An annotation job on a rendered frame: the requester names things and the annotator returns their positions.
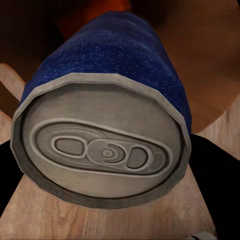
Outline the trash can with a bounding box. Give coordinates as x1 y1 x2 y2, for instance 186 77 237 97
0 0 240 135

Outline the can of soda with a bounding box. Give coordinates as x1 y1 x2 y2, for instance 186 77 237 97
50 0 135 47
10 11 192 211

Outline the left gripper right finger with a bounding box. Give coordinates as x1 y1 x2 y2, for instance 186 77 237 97
189 133 240 240

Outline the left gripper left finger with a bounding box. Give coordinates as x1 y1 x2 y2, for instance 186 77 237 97
0 140 24 217

